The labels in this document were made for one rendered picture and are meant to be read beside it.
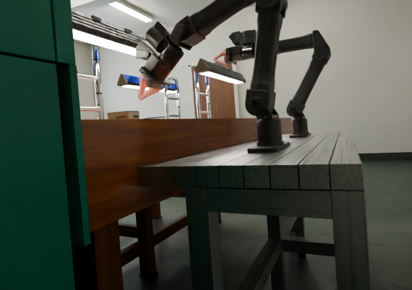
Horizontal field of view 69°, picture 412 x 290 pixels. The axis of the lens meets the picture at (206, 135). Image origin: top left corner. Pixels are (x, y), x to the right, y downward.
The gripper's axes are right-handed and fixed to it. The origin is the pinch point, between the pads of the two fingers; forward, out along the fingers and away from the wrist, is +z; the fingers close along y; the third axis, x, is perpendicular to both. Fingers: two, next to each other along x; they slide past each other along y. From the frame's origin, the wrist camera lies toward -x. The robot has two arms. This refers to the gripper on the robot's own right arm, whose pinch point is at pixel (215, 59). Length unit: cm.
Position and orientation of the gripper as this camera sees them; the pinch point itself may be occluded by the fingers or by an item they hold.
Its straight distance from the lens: 152.4
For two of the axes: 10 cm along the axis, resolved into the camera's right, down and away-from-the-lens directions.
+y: -4.2, 0.5, -9.1
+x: 0.8, 10.0, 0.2
